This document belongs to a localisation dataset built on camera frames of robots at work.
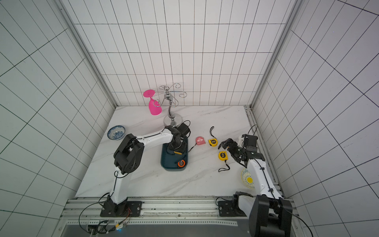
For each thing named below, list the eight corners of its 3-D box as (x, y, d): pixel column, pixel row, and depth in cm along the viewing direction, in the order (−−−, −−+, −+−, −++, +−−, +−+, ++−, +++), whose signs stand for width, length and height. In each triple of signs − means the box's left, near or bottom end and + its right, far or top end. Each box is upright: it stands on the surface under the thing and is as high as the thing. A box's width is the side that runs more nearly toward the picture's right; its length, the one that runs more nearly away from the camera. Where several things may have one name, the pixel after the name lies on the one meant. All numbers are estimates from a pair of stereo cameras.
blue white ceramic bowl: (108, 140, 101) (105, 137, 97) (113, 128, 107) (110, 125, 104) (123, 140, 101) (121, 137, 97) (127, 128, 107) (125, 125, 104)
